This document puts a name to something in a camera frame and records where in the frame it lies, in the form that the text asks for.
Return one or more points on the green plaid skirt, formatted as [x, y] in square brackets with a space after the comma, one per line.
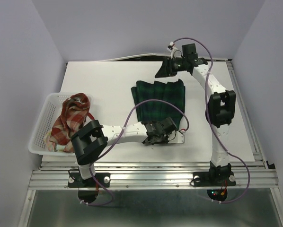
[167, 100]

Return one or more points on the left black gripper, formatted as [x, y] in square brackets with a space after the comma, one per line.
[165, 140]

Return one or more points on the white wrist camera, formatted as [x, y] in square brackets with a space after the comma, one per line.
[172, 49]
[176, 137]

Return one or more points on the red plaid skirt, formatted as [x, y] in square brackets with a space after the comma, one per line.
[75, 111]

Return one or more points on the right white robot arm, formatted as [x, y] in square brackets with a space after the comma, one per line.
[220, 107]

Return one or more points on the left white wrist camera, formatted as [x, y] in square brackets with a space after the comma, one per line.
[176, 137]

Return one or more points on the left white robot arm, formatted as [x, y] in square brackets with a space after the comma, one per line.
[91, 140]

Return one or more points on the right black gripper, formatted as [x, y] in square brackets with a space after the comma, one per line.
[165, 70]

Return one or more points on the aluminium frame rail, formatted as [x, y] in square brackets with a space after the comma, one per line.
[146, 176]

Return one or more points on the white plastic basket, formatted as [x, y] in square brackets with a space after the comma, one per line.
[50, 111]

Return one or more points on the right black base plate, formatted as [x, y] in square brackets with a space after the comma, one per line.
[205, 179]

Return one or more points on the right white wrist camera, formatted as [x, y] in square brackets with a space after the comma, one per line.
[172, 49]

